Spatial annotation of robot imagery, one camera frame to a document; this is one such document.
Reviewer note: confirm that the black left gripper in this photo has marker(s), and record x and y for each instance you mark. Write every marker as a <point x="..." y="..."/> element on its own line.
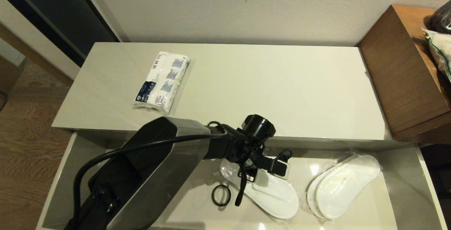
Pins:
<point x="246" y="152"/>

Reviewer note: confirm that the left robot arm silver black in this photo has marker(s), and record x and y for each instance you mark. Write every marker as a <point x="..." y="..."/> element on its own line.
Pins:
<point x="158" y="173"/>

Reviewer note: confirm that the glossy white drawer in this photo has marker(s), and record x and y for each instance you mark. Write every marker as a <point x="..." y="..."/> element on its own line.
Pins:
<point x="398" y="187"/>

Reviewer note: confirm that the brown box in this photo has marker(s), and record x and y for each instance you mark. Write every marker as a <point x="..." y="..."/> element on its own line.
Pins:
<point x="8" y="76"/>

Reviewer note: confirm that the white disposable slipper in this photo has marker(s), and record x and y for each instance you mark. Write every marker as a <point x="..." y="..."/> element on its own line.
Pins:
<point x="311" y="196"/>
<point x="345" y="184"/>
<point x="278" y="198"/>

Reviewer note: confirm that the white bag green edge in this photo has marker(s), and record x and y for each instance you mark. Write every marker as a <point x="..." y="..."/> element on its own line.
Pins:
<point x="442" y="54"/>

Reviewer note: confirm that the glossy white cabinet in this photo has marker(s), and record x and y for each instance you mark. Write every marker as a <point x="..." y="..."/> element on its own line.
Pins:
<point x="264" y="89"/>

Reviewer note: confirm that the dark plastic bag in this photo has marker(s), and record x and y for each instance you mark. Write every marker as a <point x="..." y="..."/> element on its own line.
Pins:
<point x="442" y="18"/>

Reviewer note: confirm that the white tissue pack blue print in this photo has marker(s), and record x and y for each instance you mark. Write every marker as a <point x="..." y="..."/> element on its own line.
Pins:
<point x="162" y="82"/>

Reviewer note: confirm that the white door frame strip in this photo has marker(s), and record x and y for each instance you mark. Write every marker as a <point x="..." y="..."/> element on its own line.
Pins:
<point x="104" y="11"/>

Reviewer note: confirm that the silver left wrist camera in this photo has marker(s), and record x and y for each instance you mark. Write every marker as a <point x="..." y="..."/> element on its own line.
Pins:
<point x="282" y="169"/>

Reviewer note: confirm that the brown wooden side table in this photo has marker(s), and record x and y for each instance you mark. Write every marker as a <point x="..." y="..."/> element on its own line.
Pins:
<point x="398" y="68"/>

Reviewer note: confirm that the dark door panel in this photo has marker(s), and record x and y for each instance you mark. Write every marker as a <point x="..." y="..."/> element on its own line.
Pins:
<point x="53" y="4"/>

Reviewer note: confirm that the brown wooden baseboard strip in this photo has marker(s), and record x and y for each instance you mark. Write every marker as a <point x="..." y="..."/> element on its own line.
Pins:
<point x="35" y="58"/>

